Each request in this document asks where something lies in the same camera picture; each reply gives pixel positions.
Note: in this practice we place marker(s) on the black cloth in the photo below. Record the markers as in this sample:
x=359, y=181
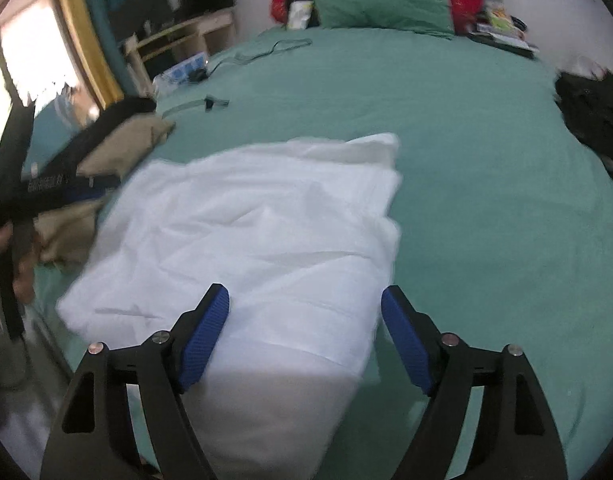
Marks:
x=131, y=107

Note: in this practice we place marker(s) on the black charger adapter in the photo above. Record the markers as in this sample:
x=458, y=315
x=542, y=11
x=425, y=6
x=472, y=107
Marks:
x=199, y=75

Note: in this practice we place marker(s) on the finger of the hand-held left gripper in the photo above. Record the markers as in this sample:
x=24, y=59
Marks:
x=89, y=193
x=86, y=142

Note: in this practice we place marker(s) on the wooden desk shelf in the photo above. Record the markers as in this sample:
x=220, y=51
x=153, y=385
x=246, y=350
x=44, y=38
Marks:
x=211, y=22

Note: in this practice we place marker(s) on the black clothes with white print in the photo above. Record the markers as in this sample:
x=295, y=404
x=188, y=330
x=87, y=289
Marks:
x=591, y=115

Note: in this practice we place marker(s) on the teal curtain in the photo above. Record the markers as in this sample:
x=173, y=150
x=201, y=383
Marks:
x=114, y=15

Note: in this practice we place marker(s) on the green pillow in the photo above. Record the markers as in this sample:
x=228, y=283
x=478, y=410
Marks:
x=381, y=0

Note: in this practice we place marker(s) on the bed with green sheet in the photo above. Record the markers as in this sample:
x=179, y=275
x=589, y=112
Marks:
x=486, y=185

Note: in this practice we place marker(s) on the gold window frame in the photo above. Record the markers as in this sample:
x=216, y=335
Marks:
x=81, y=35

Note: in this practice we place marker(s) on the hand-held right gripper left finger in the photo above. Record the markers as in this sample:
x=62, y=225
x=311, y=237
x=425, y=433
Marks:
x=204, y=340

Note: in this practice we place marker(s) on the beige clothes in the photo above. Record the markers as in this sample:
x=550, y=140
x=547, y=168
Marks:
x=131, y=140

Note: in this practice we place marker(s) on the black box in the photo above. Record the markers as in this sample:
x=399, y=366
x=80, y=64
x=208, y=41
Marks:
x=141, y=12

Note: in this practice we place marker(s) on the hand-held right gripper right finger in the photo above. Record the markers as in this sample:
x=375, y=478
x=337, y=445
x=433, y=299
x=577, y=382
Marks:
x=406, y=340

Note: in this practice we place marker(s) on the white power strip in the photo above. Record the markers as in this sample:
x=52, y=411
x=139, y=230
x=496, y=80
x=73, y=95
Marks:
x=179, y=72

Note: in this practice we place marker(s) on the green snack packet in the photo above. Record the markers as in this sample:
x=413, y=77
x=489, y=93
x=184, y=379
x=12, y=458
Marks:
x=498, y=17

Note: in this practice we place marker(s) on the white hoodie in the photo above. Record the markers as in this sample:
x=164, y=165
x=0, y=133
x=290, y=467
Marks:
x=261, y=240

